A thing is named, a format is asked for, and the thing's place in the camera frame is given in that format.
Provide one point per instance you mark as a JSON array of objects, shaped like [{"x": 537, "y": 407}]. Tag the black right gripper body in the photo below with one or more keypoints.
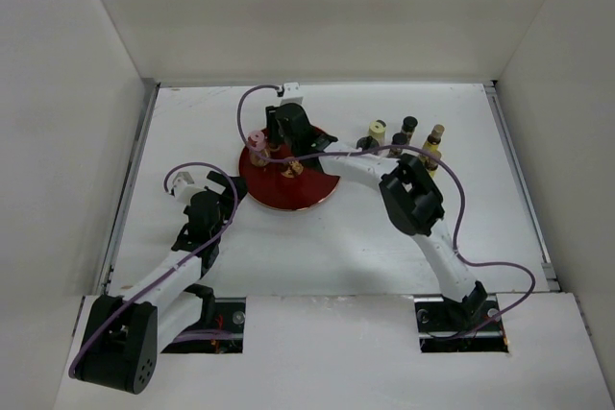
[{"x": 294, "y": 147}]

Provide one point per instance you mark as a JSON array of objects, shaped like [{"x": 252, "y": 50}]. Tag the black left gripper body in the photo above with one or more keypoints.
[{"x": 226, "y": 207}]

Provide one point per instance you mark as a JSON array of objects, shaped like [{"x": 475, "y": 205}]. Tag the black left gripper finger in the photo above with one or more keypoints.
[
  {"x": 240, "y": 186},
  {"x": 216, "y": 181}
]

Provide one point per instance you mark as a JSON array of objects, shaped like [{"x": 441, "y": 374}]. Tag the pink cap spice jar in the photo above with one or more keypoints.
[{"x": 258, "y": 149}]

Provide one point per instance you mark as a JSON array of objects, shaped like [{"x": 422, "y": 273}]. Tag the black cap brown spice jar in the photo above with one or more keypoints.
[{"x": 274, "y": 140}]

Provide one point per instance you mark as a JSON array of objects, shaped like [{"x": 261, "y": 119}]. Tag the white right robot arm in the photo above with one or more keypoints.
[{"x": 413, "y": 202}]

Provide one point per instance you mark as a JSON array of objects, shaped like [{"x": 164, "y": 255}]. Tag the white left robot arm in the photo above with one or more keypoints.
[{"x": 169, "y": 310}]

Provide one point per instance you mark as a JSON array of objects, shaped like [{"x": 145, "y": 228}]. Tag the red round lacquer tray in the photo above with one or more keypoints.
[{"x": 282, "y": 186}]

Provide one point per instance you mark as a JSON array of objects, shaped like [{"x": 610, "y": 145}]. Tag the black cap pepper grinder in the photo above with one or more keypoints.
[{"x": 366, "y": 143}]

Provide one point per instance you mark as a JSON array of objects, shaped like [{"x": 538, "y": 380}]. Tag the cream cap salt shaker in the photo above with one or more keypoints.
[{"x": 377, "y": 130}]

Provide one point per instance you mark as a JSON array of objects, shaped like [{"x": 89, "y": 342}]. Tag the black cap dark spice jar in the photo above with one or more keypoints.
[{"x": 398, "y": 143}]

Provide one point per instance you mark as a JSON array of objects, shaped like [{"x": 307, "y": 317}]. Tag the black cap spice jar back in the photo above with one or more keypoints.
[{"x": 409, "y": 126}]

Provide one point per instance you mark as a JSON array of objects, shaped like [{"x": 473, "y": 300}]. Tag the tall yellow oil bottle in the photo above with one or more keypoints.
[{"x": 433, "y": 140}]

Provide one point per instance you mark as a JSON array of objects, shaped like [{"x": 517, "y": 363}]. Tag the short yellow oil bottle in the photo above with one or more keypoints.
[{"x": 432, "y": 162}]

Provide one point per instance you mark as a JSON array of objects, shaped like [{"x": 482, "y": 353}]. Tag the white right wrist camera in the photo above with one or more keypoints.
[{"x": 291, "y": 93}]

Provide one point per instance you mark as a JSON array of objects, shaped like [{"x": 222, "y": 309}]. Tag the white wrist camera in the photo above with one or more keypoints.
[
  {"x": 183, "y": 187},
  {"x": 291, "y": 93}
]

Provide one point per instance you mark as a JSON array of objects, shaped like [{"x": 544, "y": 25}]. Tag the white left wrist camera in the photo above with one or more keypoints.
[{"x": 183, "y": 187}]

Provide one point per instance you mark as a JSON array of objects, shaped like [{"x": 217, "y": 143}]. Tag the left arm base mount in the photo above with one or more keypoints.
[{"x": 219, "y": 331}]

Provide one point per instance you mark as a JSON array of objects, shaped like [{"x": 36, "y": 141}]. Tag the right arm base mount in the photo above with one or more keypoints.
[{"x": 439, "y": 332}]

